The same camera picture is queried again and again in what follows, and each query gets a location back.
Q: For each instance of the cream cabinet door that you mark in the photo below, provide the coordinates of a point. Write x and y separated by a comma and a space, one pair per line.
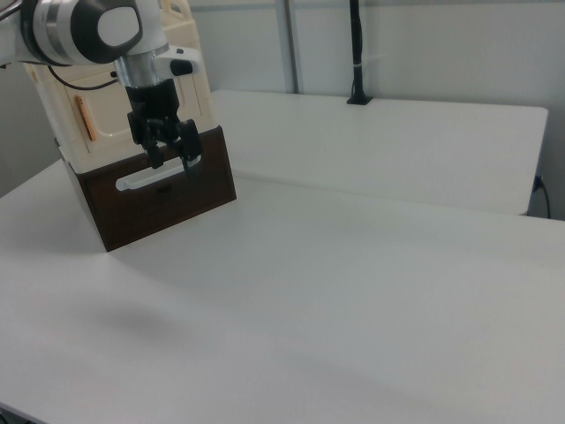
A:
110, 115

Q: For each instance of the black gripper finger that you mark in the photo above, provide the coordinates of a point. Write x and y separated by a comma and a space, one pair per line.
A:
192, 141
154, 150

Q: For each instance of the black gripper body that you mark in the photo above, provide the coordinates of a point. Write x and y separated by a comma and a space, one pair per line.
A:
152, 99

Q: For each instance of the dark brown drawer box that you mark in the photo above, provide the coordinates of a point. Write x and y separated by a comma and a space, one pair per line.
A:
167, 207

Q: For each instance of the cream plastic cabinet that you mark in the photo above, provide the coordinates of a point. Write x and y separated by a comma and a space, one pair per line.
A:
66, 132

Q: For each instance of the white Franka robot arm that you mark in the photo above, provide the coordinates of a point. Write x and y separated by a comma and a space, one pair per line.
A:
66, 31

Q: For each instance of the grey metal wall strip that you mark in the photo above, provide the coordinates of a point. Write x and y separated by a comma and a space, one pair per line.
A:
292, 44

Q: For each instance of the black pole base clamp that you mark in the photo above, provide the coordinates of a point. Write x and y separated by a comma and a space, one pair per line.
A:
359, 100

